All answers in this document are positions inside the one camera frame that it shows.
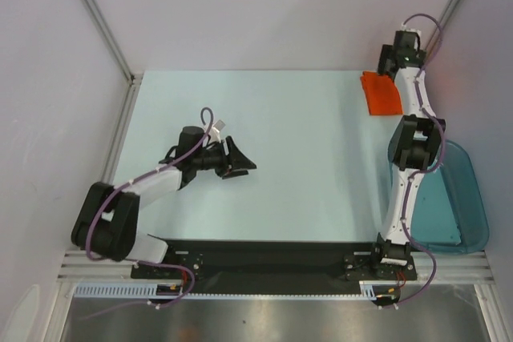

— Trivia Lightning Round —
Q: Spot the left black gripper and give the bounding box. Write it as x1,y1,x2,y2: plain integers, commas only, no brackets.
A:
192,136,256,179

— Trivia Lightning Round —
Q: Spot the orange t-shirt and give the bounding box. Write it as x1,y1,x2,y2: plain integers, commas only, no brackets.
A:
360,71,403,116

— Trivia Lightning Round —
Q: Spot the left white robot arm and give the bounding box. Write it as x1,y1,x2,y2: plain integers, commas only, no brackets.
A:
71,126,257,278

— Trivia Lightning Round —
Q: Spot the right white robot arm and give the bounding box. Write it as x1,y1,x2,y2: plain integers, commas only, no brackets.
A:
370,27,446,279

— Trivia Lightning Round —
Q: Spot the teal plastic bin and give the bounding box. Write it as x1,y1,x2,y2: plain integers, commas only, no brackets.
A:
410,140,490,255

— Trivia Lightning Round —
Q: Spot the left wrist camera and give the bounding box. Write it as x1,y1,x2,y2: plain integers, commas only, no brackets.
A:
208,119,225,143

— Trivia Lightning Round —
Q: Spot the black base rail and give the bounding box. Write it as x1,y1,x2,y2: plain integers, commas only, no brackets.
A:
131,239,417,294

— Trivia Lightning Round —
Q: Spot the right aluminium frame post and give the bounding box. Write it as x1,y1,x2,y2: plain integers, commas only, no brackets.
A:
402,0,463,78

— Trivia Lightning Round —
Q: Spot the aluminium frame post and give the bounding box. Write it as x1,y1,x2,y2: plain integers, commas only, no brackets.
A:
402,0,463,78
81,0,134,84

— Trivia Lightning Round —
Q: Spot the white cable duct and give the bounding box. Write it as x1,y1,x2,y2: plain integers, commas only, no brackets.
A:
73,281,400,302

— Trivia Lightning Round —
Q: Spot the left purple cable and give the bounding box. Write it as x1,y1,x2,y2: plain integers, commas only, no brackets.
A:
75,107,196,321

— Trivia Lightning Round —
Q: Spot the left aluminium frame post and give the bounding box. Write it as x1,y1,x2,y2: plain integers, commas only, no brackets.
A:
81,0,134,84

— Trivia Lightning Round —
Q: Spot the aluminium front rail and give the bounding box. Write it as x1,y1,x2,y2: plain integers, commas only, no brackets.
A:
57,250,132,282

